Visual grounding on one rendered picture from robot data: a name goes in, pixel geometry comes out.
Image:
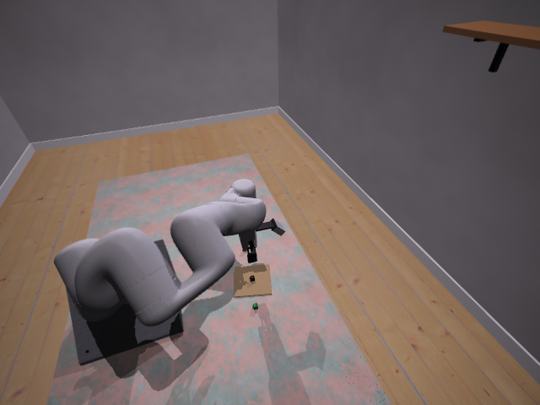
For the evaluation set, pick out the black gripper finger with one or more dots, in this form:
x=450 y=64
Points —
x=251 y=257

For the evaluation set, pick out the tan mat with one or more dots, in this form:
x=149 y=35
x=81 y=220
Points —
x=261 y=286

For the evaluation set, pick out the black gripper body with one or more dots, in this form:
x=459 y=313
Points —
x=246 y=237

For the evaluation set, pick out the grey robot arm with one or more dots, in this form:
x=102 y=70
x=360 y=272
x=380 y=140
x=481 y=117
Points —
x=142 y=273

